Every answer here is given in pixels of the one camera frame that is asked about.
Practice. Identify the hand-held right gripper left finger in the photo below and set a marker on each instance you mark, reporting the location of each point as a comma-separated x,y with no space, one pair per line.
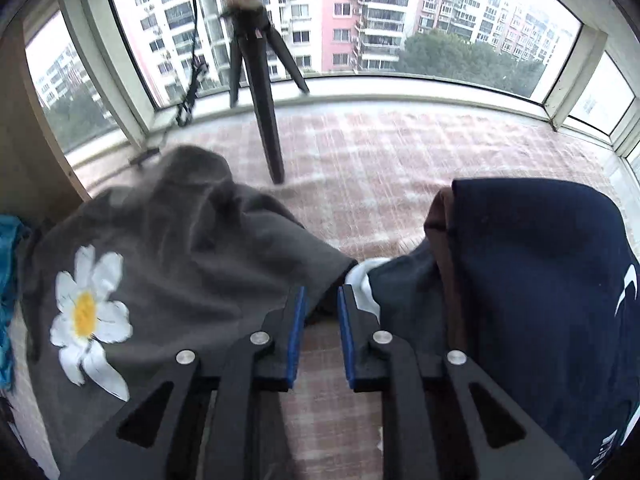
295,330

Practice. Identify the black tripod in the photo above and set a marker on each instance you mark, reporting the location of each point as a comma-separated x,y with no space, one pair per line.
267,125

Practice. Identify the blue cloth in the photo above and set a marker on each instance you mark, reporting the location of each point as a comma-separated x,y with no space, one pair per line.
7,260

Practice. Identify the dark grey garment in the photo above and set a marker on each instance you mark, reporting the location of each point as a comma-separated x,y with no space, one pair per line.
410,300

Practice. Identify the large wooden board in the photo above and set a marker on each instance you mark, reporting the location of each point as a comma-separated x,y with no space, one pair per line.
25,160

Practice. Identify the navy sweatshirt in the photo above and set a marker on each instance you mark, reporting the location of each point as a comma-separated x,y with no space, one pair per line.
525,270

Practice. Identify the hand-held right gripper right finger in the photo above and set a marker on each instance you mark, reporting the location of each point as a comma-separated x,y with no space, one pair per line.
346,340

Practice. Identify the pink plaid blanket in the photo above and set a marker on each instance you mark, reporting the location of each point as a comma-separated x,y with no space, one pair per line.
400,170

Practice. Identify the white garment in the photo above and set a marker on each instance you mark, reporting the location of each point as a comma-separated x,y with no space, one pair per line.
360,280

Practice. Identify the grey daisy print t-shirt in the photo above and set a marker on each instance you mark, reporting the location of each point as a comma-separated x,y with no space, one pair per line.
200,240

